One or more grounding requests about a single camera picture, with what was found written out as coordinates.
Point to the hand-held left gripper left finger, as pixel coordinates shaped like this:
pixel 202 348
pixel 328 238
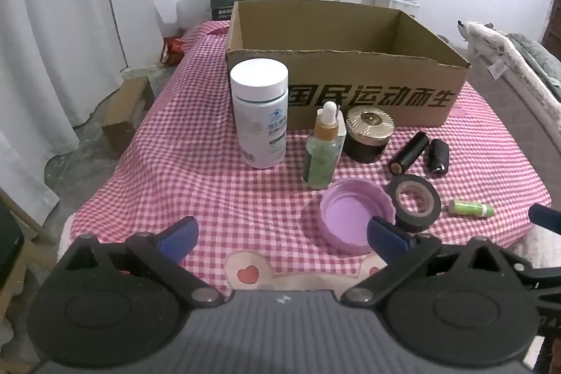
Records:
pixel 177 238

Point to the pink checkered tablecloth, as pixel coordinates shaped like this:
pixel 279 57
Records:
pixel 197 181

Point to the white water dispenser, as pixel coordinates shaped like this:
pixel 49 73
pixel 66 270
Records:
pixel 385 3

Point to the black cylinder tube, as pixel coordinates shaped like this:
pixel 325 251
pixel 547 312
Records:
pixel 410 152

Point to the white plush blanket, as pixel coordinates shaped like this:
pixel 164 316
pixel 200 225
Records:
pixel 504 49

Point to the black tape roll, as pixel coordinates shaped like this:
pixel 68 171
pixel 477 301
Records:
pixel 412 225

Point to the grey cushion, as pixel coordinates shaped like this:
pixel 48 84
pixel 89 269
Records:
pixel 539 58

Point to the red snack packet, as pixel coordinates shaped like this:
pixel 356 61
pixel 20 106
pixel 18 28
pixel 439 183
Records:
pixel 175 47

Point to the white pill bottle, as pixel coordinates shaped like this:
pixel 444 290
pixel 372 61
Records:
pixel 258 115

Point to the brown cardboard box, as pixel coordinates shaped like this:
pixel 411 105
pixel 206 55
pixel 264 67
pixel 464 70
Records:
pixel 394 71

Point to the small cardboard box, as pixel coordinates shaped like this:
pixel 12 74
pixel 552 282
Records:
pixel 127 106

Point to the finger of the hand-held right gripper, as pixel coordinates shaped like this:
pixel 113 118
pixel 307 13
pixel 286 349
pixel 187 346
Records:
pixel 545 280
pixel 545 218

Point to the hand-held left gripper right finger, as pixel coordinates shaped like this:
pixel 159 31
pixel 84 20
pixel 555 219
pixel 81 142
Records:
pixel 388 236

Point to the pink plastic bowl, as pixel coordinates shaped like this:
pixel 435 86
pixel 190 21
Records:
pixel 346 216

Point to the white plastic bag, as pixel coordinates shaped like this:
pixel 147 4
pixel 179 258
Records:
pixel 190 8

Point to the green lip balm tube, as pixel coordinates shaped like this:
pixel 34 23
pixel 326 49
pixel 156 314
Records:
pixel 469 208

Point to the white curtain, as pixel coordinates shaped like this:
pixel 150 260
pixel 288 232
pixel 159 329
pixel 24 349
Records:
pixel 65 28

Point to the green dropper bottle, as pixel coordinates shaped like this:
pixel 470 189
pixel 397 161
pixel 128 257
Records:
pixel 320 163

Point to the dark jar with gold lid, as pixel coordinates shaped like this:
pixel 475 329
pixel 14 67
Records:
pixel 366 148

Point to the wooden frame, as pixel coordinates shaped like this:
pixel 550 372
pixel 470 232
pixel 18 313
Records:
pixel 24 212

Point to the pink heart printed blanket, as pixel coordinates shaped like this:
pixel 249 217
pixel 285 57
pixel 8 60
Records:
pixel 280 273

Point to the brown wooden door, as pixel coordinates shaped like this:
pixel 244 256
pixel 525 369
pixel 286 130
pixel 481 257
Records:
pixel 553 28

